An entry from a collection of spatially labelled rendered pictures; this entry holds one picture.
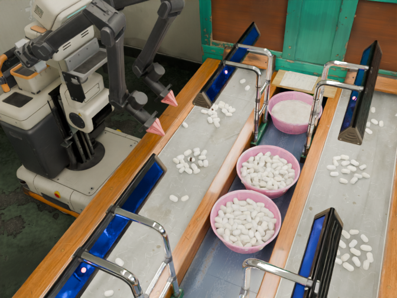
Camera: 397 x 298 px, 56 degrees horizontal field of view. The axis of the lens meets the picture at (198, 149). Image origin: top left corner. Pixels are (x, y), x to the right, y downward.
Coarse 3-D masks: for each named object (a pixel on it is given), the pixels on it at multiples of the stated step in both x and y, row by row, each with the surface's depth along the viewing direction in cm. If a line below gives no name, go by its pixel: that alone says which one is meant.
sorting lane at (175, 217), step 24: (240, 72) 218; (264, 72) 216; (240, 96) 201; (192, 120) 189; (240, 120) 187; (168, 144) 178; (192, 144) 177; (216, 144) 176; (168, 168) 167; (192, 168) 166; (216, 168) 165; (168, 192) 157; (192, 192) 156; (144, 216) 149; (168, 216) 148; (192, 216) 147; (120, 240) 141; (144, 240) 141; (144, 264) 134; (96, 288) 128; (120, 288) 128; (144, 288) 127
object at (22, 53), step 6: (30, 42) 151; (18, 48) 154; (24, 48) 153; (30, 48) 151; (18, 54) 154; (24, 54) 155; (30, 54) 154; (24, 60) 155; (30, 60) 156; (36, 60) 157; (30, 66) 156
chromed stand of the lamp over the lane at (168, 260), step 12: (132, 216) 102; (156, 228) 100; (168, 240) 104; (84, 252) 95; (168, 252) 107; (96, 264) 93; (108, 264) 92; (168, 264) 112; (120, 276) 91; (132, 276) 91; (156, 276) 106; (132, 288) 93; (168, 288) 116; (180, 288) 129
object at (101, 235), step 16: (160, 160) 122; (144, 176) 116; (160, 176) 120; (128, 192) 110; (144, 192) 115; (128, 208) 109; (112, 224) 105; (128, 224) 108; (96, 240) 100; (112, 240) 104; (64, 272) 92; (80, 272) 95; (96, 272) 99; (64, 288) 92; (80, 288) 95
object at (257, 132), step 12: (240, 48) 166; (252, 48) 163; (264, 48) 162; (228, 60) 157; (264, 84) 170; (264, 96) 178; (264, 108) 177; (264, 120) 187; (264, 132) 188; (252, 144) 179
